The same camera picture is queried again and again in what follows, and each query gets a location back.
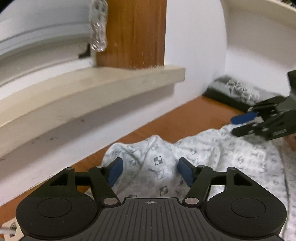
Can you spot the white window blinds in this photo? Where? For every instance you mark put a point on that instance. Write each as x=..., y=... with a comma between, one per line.
x=41, y=41

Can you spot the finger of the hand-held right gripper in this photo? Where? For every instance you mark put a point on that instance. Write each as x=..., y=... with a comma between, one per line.
x=244, y=118
x=254, y=129

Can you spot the grey printed t-shirt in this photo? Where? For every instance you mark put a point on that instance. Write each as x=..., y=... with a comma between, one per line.
x=242, y=90

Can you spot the cream window sill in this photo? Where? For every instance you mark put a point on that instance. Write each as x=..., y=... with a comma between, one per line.
x=81, y=92

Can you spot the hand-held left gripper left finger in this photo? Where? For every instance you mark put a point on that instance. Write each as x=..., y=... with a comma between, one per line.
x=115, y=170

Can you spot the black folded garment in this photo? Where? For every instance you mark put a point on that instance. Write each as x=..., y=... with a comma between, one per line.
x=222, y=97

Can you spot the wooden window frame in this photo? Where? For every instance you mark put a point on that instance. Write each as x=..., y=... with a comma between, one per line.
x=134, y=34

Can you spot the white patterned shirt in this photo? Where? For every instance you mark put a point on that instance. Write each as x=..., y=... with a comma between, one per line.
x=231, y=166

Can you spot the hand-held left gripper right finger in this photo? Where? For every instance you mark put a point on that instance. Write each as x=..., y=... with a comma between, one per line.
x=186, y=170

